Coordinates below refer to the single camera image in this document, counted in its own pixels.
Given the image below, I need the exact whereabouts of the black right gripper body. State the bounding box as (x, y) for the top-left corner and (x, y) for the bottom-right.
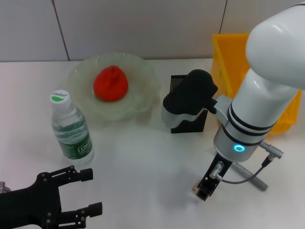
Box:
(201, 152), (234, 190)

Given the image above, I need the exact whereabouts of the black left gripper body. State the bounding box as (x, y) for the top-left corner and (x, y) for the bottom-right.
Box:
(0, 171), (63, 229)

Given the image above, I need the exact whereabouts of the clear green-label water bottle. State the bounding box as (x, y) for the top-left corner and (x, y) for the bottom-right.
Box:
(49, 88), (95, 167)

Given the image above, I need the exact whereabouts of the red tomato-shaped toy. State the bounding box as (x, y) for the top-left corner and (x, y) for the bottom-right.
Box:
(92, 65), (130, 103)

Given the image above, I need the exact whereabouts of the grey marker pen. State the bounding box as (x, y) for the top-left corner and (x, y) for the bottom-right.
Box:
(230, 162), (269, 192)

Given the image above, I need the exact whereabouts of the black mesh pen holder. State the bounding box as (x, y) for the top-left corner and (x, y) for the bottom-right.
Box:
(170, 74), (209, 134)

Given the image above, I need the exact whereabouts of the green glass fruit plate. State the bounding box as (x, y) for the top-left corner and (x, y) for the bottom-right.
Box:
(67, 52), (162, 123)

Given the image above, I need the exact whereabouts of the yellow plastic bin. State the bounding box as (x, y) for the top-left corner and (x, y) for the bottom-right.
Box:
(211, 33), (302, 135)

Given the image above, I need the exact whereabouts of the left gripper cable with plug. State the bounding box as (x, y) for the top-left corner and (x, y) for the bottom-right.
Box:
(0, 181), (11, 194)

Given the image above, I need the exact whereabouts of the gripper cable with plug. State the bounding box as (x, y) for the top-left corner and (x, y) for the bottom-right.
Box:
(0, 181), (11, 194)
(209, 140), (285, 185)

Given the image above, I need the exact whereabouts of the right gripper cable with plug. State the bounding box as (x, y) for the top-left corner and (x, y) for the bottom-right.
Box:
(209, 140), (285, 185)

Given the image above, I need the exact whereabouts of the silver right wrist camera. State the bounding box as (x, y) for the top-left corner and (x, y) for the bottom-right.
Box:
(161, 69), (233, 130)

